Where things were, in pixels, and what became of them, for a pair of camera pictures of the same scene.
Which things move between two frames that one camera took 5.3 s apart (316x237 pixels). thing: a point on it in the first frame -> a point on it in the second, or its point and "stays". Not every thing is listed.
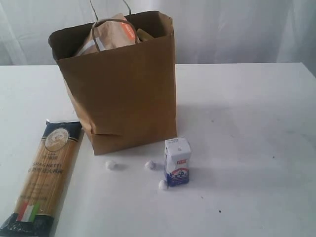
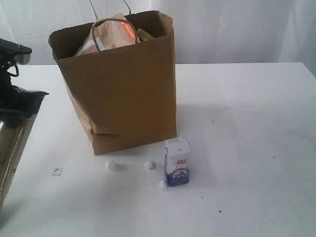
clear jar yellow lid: [143, 36] stays
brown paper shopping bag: [126, 95] stays
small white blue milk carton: [177, 156] stays
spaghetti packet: [46, 181] -> [14, 138]
